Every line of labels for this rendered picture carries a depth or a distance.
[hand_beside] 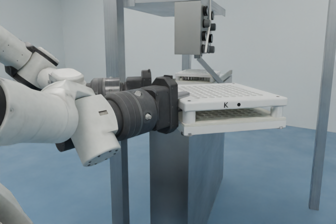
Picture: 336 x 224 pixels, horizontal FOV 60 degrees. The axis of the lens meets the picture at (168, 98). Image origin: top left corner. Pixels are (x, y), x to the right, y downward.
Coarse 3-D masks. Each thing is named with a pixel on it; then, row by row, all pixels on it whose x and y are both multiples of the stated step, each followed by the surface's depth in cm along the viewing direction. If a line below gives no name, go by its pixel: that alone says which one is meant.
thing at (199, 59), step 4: (196, 56) 130; (200, 56) 129; (200, 60) 132; (204, 64) 134; (204, 68) 134; (208, 68) 135; (208, 72) 136; (212, 72) 137; (212, 76) 138; (216, 76) 139; (216, 80) 139; (220, 80) 141
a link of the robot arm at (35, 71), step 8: (32, 56) 88; (40, 56) 88; (24, 64) 88; (32, 64) 87; (40, 64) 88; (48, 64) 89; (16, 72) 88; (24, 72) 87; (32, 72) 87; (40, 72) 86; (48, 72) 83; (24, 80) 86; (32, 80) 87; (40, 80) 84; (32, 88) 88; (40, 88) 90
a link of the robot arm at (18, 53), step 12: (0, 36) 81; (12, 36) 84; (0, 48) 81; (12, 48) 83; (24, 48) 86; (36, 48) 89; (0, 60) 84; (12, 60) 85; (24, 60) 86; (48, 60) 90; (12, 72) 87; (24, 84) 87
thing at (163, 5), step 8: (136, 0) 116; (144, 0) 115; (152, 0) 114; (160, 0) 113; (168, 0) 112; (176, 0) 111; (184, 0) 110; (192, 0) 109; (200, 0) 108; (208, 0) 120; (128, 8) 134; (136, 8) 134; (144, 8) 134; (152, 8) 134; (160, 8) 134; (168, 8) 134; (216, 8) 139; (168, 16) 176; (224, 16) 164
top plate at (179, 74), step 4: (176, 72) 182; (180, 72) 182; (184, 72) 182; (216, 72) 182; (188, 76) 177; (192, 76) 176; (196, 76) 175; (200, 76) 175; (204, 76) 174; (208, 76) 173
